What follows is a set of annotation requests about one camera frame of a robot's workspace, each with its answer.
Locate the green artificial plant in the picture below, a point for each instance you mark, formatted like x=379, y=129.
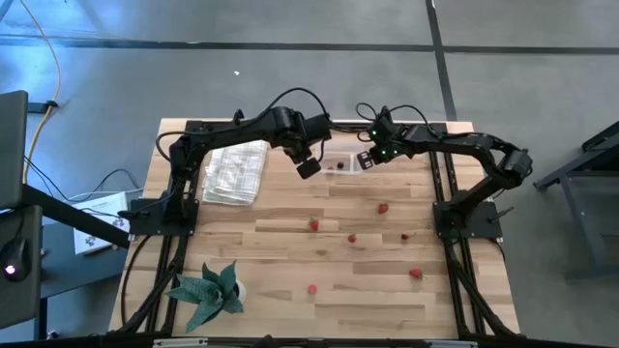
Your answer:
x=213, y=295

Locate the red toy strawberry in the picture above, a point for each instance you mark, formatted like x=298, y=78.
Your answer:
x=383, y=208
x=416, y=273
x=314, y=225
x=352, y=238

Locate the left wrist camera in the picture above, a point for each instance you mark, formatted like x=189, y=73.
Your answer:
x=308, y=168

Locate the dark side desk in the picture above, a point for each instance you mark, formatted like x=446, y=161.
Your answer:
x=21, y=299

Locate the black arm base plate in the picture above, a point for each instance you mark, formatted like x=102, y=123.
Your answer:
x=483, y=224
x=145, y=220

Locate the black clamp lever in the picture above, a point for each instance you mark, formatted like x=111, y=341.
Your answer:
x=503, y=213

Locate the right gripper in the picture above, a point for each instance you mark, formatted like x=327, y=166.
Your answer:
x=377, y=158

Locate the grey monitor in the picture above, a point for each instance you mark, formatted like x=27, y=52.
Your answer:
x=12, y=150

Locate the white plant pot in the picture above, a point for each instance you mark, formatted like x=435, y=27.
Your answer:
x=242, y=291

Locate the pink toy raspberry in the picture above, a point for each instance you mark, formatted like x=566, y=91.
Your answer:
x=312, y=289

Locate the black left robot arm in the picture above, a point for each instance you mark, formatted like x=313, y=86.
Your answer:
x=227, y=134

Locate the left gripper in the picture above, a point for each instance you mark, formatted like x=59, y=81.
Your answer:
x=299, y=150

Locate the black mouse with light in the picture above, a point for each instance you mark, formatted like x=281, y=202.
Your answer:
x=17, y=256

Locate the dark grey metal stand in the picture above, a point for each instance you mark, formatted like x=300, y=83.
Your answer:
x=575, y=166

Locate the white printed box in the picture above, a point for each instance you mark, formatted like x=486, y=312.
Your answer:
x=109, y=205

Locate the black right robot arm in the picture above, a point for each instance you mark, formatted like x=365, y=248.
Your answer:
x=464, y=141

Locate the small dark red fruit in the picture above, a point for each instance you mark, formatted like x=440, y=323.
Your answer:
x=405, y=237

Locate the clear plastic tupperware container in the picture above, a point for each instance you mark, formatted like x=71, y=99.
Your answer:
x=348, y=170

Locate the black diagonal bar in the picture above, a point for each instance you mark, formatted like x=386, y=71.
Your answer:
x=72, y=217

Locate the silver bracket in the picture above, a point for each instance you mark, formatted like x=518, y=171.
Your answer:
x=179, y=342
x=452, y=344

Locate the white folded towel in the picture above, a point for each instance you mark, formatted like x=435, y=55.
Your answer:
x=234, y=174

